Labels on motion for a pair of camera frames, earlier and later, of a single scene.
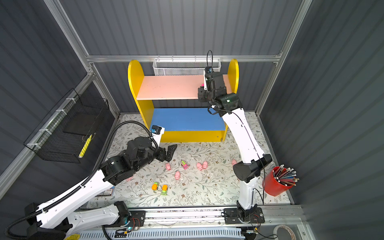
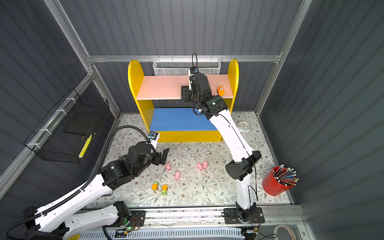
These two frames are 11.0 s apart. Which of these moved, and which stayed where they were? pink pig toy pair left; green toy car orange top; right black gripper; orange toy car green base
Moved: right black gripper
Stayed: orange toy car green base; pink pig toy pair left; green toy car orange top
